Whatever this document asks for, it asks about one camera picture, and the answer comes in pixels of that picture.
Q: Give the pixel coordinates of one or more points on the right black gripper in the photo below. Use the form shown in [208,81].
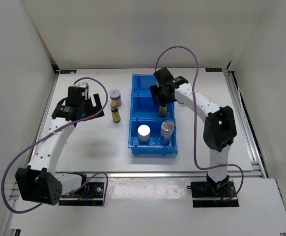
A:
[155,92]

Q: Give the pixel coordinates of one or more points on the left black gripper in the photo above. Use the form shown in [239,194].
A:
[95,108]

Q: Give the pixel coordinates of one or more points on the small yellow-label bottle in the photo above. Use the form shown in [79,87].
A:
[115,113]
[162,110]

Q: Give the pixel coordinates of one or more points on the silver-top white canister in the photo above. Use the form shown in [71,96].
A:
[167,128]
[144,134]

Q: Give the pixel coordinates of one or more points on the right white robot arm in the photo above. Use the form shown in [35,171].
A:
[219,124]

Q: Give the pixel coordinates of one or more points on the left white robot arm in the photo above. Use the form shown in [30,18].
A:
[62,125]

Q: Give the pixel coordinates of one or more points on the left black corner label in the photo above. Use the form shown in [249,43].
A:
[68,71]

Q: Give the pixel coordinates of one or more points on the black corner label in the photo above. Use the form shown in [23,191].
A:
[213,70]
[68,71]

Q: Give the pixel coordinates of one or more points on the right black corner label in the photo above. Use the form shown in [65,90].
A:
[213,70]

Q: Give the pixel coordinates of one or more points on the left aluminium rail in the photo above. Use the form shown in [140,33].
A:
[36,100]

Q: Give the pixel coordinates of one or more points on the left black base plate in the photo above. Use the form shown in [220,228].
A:
[92,195]

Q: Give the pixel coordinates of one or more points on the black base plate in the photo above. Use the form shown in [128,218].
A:
[203,195]
[92,195]

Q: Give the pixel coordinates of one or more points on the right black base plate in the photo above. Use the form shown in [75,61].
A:
[203,195]

